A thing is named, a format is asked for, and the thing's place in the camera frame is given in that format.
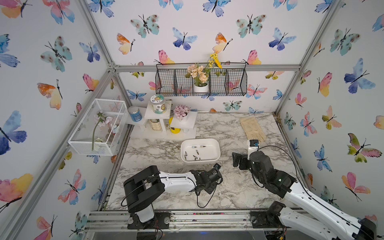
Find artificial pink flower stem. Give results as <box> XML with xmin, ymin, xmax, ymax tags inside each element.
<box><xmin>91</xmin><ymin>110</ymin><xmax>113</xmax><ymax>152</ymax></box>

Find blue tin can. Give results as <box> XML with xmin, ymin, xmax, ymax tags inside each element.
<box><xmin>128</xmin><ymin>106</ymin><xmax>143</xmax><ymax>122</ymax></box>

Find beige jar under shelf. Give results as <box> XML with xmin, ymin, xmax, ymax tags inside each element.
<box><xmin>150</xmin><ymin>119</ymin><xmax>162</xmax><ymax>131</ymax></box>

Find pink flowers in pot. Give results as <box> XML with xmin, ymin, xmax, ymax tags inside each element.
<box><xmin>174</xmin><ymin>105</ymin><xmax>191</xmax><ymax>122</ymax></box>

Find yellow bottle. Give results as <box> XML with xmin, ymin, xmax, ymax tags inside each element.
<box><xmin>169</xmin><ymin>117</ymin><xmax>181</xmax><ymax>134</ymax></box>

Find white plastic storage box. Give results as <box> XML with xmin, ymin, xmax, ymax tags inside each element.
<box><xmin>181</xmin><ymin>138</ymin><xmax>221</xmax><ymax>165</ymax></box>

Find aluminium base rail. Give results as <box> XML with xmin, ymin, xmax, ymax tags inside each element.
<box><xmin>82</xmin><ymin>209</ymin><xmax>337</xmax><ymax>232</ymax></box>

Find flower pot in basket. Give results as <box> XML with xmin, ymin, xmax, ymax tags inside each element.
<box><xmin>185</xmin><ymin>53</ymin><xmax>222</xmax><ymax>94</ymax></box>

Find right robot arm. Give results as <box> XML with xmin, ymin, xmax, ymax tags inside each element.
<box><xmin>232</xmin><ymin>151</ymin><xmax>378</xmax><ymax>240</ymax></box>

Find white wire mesh cage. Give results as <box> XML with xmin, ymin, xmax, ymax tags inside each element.
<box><xmin>68</xmin><ymin>99</ymin><xmax>128</xmax><ymax>156</ymax></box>

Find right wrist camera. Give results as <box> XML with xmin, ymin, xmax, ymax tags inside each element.
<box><xmin>248</xmin><ymin>139</ymin><xmax>259</xmax><ymax>159</ymax></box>

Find white tiered wooden shelf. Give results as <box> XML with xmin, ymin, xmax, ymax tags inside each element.
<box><xmin>127</xmin><ymin>100</ymin><xmax>198</xmax><ymax>141</ymax></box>

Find black wire wall basket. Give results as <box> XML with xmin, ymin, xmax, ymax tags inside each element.
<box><xmin>155</xmin><ymin>62</ymin><xmax>248</xmax><ymax>97</ymax></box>

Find green lidded jar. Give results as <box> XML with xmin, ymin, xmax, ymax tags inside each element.
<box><xmin>150</xmin><ymin>94</ymin><xmax>167</xmax><ymax>114</ymax></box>

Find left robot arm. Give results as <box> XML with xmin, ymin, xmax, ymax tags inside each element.
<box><xmin>121</xmin><ymin>164</ymin><xmax>223</xmax><ymax>224</ymax></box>

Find beige work glove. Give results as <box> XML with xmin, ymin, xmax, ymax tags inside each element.
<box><xmin>240</xmin><ymin>117</ymin><xmax>267</xmax><ymax>143</ymax></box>

